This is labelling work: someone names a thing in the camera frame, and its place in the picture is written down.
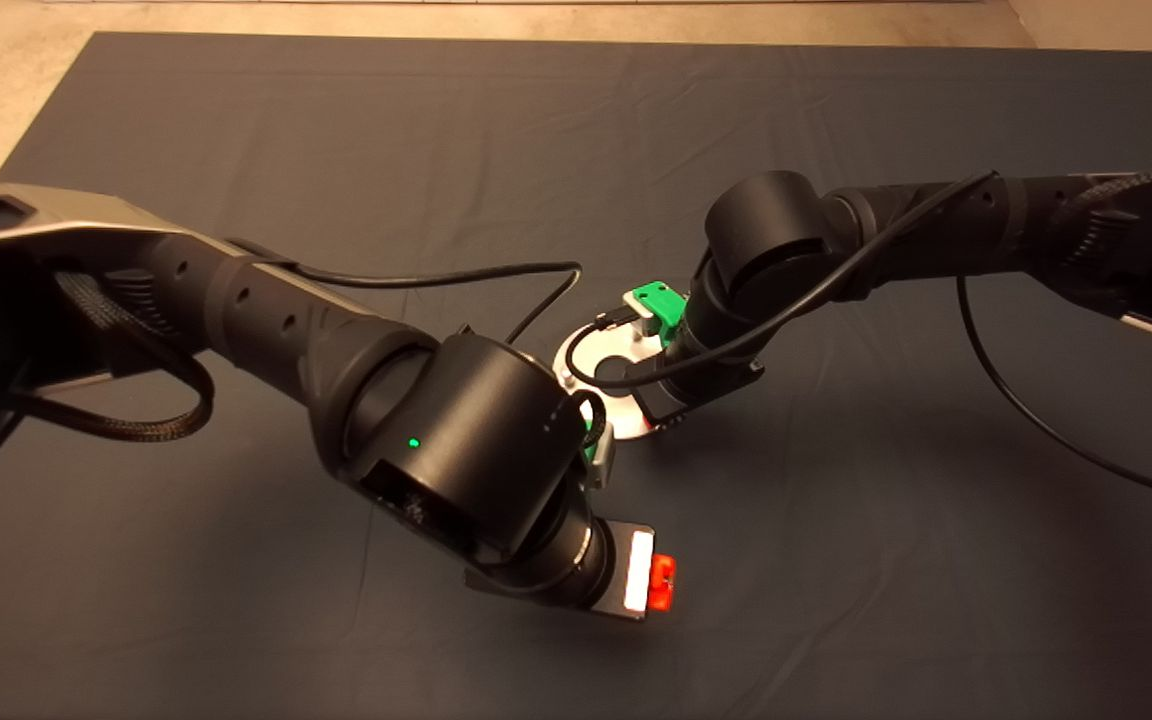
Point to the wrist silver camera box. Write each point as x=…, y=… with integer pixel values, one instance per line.
x=638, y=308
x=604, y=462

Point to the dark table cloth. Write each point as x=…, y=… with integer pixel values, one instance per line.
x=436, y=120

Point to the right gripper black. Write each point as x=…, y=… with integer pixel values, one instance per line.
x=706, y=388

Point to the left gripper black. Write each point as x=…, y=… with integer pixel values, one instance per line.
x=640, y=570

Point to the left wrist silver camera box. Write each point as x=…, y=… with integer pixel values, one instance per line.
x=604, y=462

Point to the right wrist green camera mount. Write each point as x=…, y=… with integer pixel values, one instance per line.
x=661, y=305

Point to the round metal carrier plate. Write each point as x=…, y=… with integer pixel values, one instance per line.
x=626, y=425

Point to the left wrist green camera mount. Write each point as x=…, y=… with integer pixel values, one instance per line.
x=591, y=442

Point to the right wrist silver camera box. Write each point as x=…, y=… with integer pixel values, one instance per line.
x=638, y=308

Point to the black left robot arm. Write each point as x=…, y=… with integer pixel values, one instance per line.
x=266, y=310

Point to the wrist green camera mount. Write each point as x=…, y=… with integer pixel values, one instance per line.
x=591, y=442
x=661, y=305

